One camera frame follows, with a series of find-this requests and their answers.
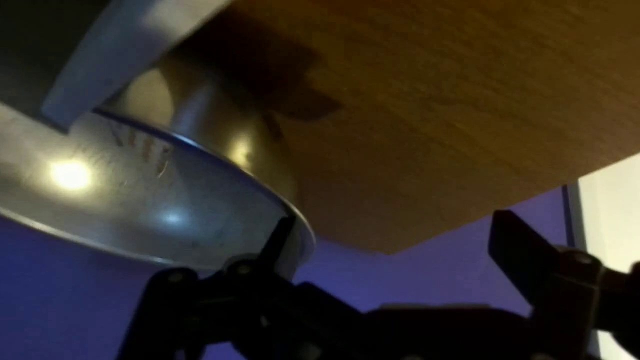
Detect white panelled door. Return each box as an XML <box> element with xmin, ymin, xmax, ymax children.
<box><xmin>576</xmin><ymin>153</ymin><xmax>640</xmax><ymax>360</ymax></box>

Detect dark wood cabinet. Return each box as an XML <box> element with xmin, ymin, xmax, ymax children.
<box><xmin>176</xmin><ymin>0</ymin><xmax>640</xmax><ymax>257</ymax></box>

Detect silver metal bowl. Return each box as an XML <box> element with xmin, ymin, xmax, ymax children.
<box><xmin>0</xmin><ymin>47</ymin><xmax>318</xmax><ymax>280</ymax></box>

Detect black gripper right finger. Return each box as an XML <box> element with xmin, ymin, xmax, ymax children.
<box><xmin>489</xmin><ymin>208</ymin><xmax>640</xmax><ymax>360</ymax></box>

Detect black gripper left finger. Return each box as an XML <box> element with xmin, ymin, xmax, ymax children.
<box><xmin>119</xmin><ymin>215</ymin><xmax>378</xmax><ymax>360</ymax></box>

